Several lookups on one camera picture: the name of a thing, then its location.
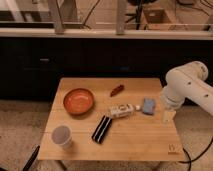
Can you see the cardboard box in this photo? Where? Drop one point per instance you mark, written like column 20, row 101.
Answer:
column 155, row 15

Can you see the white ceramic cup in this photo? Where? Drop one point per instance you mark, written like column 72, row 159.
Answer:
column 62, row 137

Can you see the wooden table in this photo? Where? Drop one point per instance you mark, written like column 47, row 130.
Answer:
column 134, row 138

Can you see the blue sponge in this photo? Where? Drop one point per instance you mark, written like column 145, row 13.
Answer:
column 148, row 106

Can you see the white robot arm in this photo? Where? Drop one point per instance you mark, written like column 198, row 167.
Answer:
column 186, row 81

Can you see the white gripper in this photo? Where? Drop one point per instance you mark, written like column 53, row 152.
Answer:
column 168, row 115

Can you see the black chair leg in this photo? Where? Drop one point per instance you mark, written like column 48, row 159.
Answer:
column 31, row 159

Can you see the orange ceramic bowl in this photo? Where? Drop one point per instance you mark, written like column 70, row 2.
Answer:
column 78, row 101

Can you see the red chili pepper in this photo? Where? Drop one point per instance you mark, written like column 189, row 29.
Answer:
column 117, row 90

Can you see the black white striped eraser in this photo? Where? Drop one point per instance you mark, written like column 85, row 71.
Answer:
column 101, row 129

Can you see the white glue bottle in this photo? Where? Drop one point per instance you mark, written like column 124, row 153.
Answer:
column 123, row 110

